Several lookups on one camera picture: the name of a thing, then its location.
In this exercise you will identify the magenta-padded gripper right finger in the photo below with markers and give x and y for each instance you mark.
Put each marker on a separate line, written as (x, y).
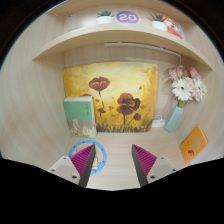
(144, 160)

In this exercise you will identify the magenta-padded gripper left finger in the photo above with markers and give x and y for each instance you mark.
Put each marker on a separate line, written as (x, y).
(83, 160)

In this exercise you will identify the round blue-rimmed cartoon mouse pad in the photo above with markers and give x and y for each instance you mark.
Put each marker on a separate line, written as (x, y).
(101, 159)

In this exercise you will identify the green book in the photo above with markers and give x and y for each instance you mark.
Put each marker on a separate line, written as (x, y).
(78, 111)

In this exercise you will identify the teal faceted vase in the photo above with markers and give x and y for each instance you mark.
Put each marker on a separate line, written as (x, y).
(174, 120)

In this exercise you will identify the orange book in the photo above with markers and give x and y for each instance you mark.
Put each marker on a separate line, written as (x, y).
(194, 144)

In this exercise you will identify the pink and white flower bouquet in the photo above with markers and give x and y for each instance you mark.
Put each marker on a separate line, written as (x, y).
(182, 89)

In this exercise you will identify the yellow poppy flower painting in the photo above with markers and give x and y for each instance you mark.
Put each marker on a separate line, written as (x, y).
(120, 76)

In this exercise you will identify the white light bar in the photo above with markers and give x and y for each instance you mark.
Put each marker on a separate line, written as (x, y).
(140, 45)

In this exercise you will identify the wooden shelf with decorations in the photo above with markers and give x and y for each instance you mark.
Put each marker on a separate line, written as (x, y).
(116, 35)

